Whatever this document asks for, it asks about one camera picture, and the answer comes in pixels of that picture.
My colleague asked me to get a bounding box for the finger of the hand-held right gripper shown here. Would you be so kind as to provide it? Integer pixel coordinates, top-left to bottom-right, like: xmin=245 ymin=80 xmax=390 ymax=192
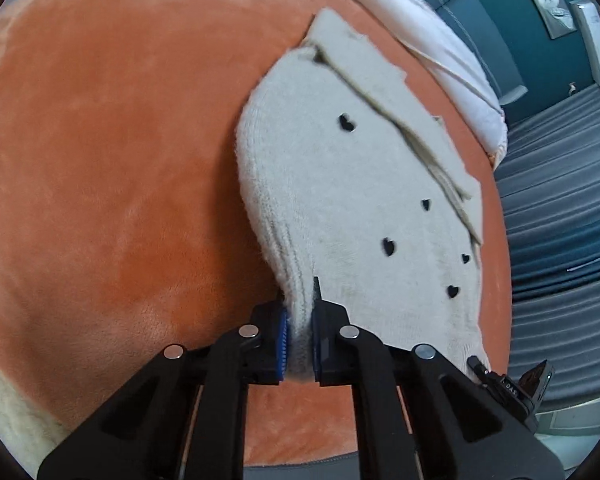
xmin=522 ymin=359 xmax=554 ymax=402
xmin=467 ymin=355 xmax=538 ymax=431

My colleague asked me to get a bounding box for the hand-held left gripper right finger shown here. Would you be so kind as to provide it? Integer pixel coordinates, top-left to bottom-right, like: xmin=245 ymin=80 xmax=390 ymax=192
xmin=310 ymin=276 xmax=566 ymax=480

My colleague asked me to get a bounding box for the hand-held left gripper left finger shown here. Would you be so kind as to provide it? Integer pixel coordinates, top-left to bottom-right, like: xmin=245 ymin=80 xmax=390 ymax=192
xmin=36 ymin=302 xmax=291 ymax=480

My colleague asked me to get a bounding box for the cream knit sweater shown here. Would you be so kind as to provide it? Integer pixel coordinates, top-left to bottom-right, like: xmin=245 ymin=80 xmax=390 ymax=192
xmin=235 ymin=7 xmax=493 ymax=381

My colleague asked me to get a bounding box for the grey pleated curtain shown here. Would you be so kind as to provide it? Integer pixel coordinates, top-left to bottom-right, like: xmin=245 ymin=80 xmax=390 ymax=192
xmin=495 ymin=82 xmax=600 ymax=411

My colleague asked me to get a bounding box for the orange plush blanket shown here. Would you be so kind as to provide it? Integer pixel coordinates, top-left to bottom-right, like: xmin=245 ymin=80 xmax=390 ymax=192
xmin=0 ymin=0 xmax=513 ymax=468

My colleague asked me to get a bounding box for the cream fluffy throw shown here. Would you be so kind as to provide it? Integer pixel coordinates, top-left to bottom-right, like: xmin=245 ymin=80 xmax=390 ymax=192
xmin=0 ymin=350 xmax=76 ymax=467

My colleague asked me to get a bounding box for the white pillow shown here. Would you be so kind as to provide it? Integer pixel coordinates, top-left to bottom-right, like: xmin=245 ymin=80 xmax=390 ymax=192
xmin=307 ymin=0 xmax=508 ymax=168

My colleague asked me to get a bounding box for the teal upholstered headboard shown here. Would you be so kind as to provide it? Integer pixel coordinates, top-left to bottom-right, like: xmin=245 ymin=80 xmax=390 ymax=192
xmin=375 ymin=0 xmax=530 ymax=108

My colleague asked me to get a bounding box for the white wall device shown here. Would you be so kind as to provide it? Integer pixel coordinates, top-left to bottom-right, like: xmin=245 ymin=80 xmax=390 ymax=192
xmin=569 ymin=0 xmax=600 ymax=88

